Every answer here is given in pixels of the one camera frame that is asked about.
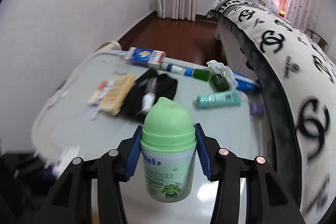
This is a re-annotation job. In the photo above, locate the blue toothpaste tube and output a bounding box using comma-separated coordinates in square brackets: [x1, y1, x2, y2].
[233, 72, 261, 94]

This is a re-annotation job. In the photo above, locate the teal cream tube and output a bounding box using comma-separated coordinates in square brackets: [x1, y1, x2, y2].
[195, 90, 241, 109]

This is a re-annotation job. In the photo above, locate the white charger block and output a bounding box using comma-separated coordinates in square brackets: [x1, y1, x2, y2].
[52, 147, 81, 179]

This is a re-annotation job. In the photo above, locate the small purple container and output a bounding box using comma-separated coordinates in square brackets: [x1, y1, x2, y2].
[249, 102, 264, 117]

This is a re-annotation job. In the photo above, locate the green lotion bottle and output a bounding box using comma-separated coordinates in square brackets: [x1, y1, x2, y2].
[141, 97, 197, 203]

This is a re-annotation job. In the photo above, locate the clear plastic cup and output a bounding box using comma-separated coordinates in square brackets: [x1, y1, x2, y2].
[114, 60, 130, 76]

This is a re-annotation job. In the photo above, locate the white crumpled plastic wrap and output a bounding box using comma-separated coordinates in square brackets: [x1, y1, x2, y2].
[207, 60, 238, 90]

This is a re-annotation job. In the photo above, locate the dark green bottle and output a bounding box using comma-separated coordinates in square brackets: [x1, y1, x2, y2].
[210, 73, 230, 92]

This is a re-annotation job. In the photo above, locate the green glass bottle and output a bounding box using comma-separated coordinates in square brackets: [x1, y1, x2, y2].
[193, 69, 210, 82]

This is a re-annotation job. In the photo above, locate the small white bottle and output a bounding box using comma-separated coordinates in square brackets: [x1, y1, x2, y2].
[141, 92, 155, 114]

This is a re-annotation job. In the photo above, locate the white bed frame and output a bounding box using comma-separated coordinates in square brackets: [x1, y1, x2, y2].
[215, 23, 257, 80]

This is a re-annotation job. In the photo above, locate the white blue capped tube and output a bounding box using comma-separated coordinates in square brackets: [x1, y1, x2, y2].
[160, 62, 194, 77]

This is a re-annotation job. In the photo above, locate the orange capped white tube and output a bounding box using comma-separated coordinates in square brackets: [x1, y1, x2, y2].
[87, 81, 110, 106]

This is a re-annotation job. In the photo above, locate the blue white ointment tube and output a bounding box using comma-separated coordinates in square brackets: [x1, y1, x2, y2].
[87, 81, 116, 120]

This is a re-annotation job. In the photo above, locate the blue white medicine box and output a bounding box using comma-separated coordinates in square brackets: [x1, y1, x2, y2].
[125, 47, 166, 69]

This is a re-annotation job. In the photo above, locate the wooden chair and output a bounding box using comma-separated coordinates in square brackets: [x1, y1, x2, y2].
[307, 28, 328, 52]

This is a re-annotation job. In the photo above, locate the black sock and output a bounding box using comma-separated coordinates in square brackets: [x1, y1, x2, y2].
[120, 68, 178, 123]

